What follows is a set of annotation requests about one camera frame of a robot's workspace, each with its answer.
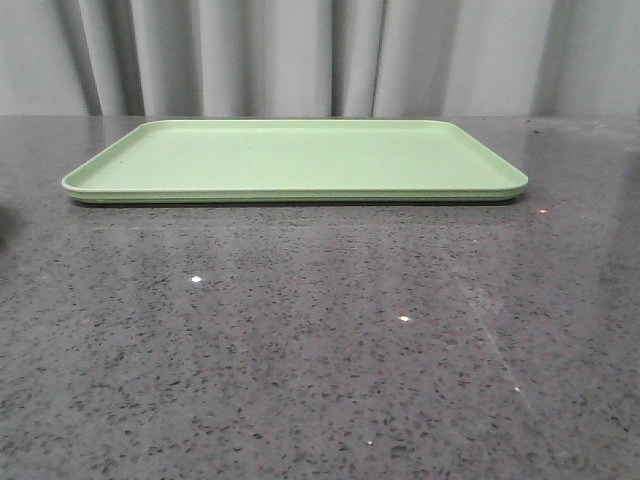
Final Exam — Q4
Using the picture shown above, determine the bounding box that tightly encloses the grey pleated curtain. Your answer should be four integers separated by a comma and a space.
1, 1, 639, 118

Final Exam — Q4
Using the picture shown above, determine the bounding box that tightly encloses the light green plastic tray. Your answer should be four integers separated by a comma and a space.
62, 119, 528, 204

